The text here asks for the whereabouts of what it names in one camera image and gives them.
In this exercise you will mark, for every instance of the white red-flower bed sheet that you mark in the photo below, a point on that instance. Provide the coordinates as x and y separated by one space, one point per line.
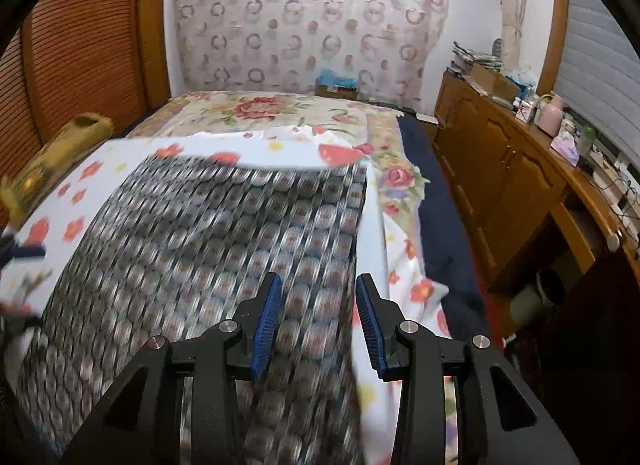
390 255

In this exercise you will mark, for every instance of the wooden louvered wardrobe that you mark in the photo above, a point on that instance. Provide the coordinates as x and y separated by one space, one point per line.
75 45

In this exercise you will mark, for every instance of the pink tissue pack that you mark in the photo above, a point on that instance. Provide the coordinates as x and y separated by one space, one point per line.
565 147

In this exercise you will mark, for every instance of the beige window curtain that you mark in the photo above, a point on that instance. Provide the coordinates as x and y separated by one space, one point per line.
512 10

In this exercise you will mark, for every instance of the navy blanket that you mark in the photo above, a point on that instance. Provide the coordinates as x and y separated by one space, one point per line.
445 225

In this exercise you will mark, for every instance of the pink thermos jug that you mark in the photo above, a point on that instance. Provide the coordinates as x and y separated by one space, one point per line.
550 115

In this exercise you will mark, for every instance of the green bottle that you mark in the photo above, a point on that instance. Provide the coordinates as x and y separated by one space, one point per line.
586 139

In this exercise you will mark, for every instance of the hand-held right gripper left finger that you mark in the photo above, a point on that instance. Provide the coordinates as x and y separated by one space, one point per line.
265 335

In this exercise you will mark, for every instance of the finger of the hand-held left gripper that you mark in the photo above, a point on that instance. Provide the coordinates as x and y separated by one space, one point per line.
25 251

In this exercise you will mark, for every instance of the wooden sideboard cabinet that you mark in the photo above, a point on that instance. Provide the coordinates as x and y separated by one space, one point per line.
520 185

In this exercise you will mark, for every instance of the navy patterned satin shirt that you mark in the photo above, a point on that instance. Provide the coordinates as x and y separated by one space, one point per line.
200 270

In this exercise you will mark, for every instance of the stack of folded cloths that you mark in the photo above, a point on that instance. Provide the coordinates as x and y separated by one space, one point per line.
475 55

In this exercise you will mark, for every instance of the grey window blind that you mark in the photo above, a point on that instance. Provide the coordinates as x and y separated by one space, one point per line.
600 45

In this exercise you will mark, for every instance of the cardboard box with blue bag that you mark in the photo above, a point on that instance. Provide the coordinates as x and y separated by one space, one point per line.
336 86

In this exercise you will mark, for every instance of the beige floral bedspread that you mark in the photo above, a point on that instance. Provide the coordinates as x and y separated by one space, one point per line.
260 112

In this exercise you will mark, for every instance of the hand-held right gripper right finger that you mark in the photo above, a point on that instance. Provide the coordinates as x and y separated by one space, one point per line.
371 335

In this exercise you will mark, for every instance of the white waste bin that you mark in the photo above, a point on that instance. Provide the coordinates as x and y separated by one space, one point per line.
542 292

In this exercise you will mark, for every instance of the open cardboard box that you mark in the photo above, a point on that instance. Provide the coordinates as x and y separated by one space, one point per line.
492 79

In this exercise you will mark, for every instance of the circle-print sheer curtain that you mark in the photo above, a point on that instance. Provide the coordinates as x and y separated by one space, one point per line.
310 20

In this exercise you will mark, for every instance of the gold patterned cloth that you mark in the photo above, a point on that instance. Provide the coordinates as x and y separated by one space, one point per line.
60 155

